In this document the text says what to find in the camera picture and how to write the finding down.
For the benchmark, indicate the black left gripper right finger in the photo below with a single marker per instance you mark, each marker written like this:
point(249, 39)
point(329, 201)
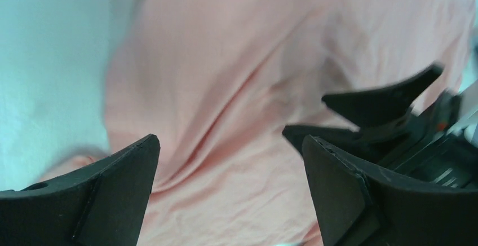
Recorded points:
point(360, 203)

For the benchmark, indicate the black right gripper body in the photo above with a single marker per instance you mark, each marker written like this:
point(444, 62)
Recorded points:
point(429, 146)

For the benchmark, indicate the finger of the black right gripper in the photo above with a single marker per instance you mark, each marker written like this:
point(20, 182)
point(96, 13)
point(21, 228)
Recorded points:
point(373, 108)
point(344, 139)

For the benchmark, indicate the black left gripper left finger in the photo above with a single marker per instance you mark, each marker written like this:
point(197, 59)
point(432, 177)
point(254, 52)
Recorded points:
point(102, 203)

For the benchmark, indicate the salmon pink t shirt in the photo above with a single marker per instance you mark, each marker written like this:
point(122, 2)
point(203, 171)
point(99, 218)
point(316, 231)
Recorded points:
point(217, 81)

